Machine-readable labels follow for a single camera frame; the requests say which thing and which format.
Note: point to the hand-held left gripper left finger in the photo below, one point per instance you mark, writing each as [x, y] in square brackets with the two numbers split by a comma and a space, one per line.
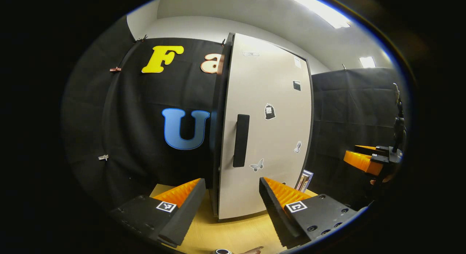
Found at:
[184, 217]

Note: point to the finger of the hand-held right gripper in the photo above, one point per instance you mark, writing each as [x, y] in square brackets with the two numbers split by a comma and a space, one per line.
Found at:
[362, 162]
[366, 149]

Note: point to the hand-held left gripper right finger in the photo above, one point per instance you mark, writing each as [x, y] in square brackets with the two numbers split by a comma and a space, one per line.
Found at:
[276, 214]

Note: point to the beige cabinet door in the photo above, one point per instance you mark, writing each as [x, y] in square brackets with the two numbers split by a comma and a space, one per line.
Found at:
[269, 137]

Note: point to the dark grey cabinet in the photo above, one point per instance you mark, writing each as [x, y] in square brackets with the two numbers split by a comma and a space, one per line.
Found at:
[217, 137]

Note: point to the small ceiling light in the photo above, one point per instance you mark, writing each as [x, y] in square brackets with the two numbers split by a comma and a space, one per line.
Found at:
[367, 62]

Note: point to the white clip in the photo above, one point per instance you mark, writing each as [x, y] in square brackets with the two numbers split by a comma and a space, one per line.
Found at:
[103, 157]

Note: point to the black backdrop cloth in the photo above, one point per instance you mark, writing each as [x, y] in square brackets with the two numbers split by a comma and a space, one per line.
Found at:
[138, 112]

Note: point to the long ceiling light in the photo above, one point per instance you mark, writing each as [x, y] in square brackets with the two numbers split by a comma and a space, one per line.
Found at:
[320, 10]

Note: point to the red clip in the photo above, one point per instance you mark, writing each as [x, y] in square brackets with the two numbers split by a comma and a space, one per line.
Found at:
[115, 69]

